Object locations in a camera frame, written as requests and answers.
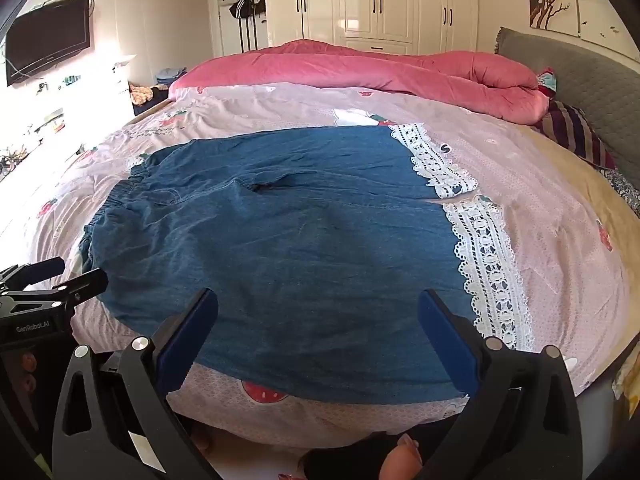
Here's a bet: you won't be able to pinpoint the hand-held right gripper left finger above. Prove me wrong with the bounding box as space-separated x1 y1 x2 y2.
51 287 221 480

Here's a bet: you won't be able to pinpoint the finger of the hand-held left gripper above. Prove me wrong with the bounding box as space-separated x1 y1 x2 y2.
52 268 109 306
17 257 66 282

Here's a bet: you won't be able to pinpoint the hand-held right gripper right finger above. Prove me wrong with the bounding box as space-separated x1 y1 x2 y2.
417 288 586 480

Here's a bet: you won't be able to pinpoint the blue denim pants lace trim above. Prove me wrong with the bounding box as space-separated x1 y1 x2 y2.
80 125 536 406

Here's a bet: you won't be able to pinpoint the pink printed bed cover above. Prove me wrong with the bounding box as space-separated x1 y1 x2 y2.
0 82 632 448

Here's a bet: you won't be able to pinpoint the yellow floral cloth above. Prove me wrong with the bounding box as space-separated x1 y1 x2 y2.
129 85 169 107

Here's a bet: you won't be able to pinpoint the tan bed sheet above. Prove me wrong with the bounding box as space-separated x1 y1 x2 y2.
520 125 640 276

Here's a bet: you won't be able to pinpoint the folded blue clothes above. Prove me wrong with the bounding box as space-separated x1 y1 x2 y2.
156 67 187 87

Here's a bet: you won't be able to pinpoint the black flat television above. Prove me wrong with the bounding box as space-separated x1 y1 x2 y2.
4 0 93 87

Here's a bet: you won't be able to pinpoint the blue patterned pillow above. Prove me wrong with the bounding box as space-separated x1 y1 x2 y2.
600 167 640 203

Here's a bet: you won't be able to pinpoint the purple striped pillow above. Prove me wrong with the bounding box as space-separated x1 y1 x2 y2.
532 100 617 171

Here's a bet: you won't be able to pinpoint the colourful printed cloth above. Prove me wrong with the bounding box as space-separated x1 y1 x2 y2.
537 69 559 99

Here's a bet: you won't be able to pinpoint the white door with hooks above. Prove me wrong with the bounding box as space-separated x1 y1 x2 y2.
215 0 271 58

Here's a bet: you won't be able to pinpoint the pink quilt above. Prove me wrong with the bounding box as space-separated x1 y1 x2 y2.
169 39 551 126

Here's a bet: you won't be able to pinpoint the grey padded headboard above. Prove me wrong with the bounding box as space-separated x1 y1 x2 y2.
495 26 640 196

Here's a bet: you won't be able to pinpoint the white wardrobe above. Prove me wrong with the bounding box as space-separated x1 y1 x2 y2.
262 0 481 54

